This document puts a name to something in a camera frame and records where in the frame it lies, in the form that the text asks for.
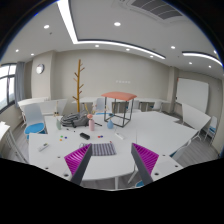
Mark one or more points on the grey bag pile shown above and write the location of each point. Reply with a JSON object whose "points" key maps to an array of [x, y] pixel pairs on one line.
{"points": [[75, 120]]}

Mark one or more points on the round wall clock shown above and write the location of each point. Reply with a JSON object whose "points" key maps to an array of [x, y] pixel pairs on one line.
{"points": [[40, 68]]}

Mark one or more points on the blue vase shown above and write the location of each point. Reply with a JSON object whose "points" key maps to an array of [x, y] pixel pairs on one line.
{"points": [[110, 124]]}

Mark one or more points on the orange top metal frame stool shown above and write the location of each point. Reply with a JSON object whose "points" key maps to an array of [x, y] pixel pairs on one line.
{"points": [[122, 107]]}

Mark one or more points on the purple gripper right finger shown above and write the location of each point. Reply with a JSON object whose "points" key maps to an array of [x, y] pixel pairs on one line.
{"points": [[145, 161]]}

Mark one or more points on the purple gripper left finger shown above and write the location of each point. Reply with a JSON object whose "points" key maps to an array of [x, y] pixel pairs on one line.
{"points": [[77, 162]]}

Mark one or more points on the black remote control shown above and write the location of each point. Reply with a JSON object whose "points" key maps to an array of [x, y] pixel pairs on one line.
{"points": [[85, 136]]}

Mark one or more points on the wooden coat rack tree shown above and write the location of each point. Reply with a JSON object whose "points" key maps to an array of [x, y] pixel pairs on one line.
{"points": [[77, 79]]}

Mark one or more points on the pink bottle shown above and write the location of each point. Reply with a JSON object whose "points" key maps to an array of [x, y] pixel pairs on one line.
{"points": [[91, 122]]}

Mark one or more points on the white remote control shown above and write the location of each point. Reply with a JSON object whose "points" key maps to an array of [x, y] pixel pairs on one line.
{"points": [[45, 145]]}

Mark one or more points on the white whiteboard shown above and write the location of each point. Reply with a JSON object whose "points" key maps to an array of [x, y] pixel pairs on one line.
{"points": [[193, 93]]}

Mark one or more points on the grey window curtain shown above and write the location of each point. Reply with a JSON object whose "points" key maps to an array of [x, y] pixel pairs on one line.
{"points": [[19, 83]]}

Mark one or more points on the green glass bottle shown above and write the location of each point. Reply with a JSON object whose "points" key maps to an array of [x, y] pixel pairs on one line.
{"points": [[58, 124]]}

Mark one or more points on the white chair blue seat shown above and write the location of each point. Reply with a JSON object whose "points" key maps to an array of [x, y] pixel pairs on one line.
{"points": [[34, 120]]}

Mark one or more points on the white rectangular device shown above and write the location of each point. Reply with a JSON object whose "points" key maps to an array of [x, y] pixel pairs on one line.
{"points": [[120, 136]]}

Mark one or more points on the ceiling air vent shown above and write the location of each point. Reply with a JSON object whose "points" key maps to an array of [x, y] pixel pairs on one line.
{"points": [[157, 8]]}

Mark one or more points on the purple striped folded towel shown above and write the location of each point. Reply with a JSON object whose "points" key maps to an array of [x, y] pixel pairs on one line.
{"points": [[103, 149]]}

